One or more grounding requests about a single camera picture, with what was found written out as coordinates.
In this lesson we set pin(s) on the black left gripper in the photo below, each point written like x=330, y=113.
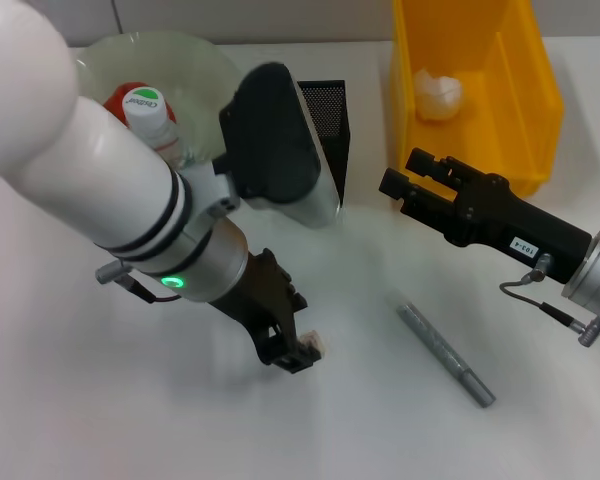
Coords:
x=255, y=295

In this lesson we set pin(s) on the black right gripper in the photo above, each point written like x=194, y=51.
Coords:
x=505, y=222

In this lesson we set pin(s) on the beige eraser with barcode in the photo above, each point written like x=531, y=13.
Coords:
x=314, y=345

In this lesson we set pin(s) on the white paper ball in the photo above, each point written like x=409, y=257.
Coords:
x=440, y=97

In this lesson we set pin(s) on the clear green-label water bottle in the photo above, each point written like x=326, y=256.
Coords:
x=142, y=107

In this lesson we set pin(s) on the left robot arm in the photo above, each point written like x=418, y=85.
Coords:
x=105, y=165

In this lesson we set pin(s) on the black mesh pen holder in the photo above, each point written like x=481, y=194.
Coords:
x=335, y=110

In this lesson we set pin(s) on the grey pen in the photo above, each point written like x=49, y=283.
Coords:
x=445, y=355

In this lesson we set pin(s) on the pale green glass fruit plate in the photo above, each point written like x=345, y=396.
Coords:
x=180, y=75

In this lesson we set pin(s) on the yellow plastic bin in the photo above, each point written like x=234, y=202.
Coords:
x=505, y=125

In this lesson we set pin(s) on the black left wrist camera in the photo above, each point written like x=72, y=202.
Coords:
x=275, y=140

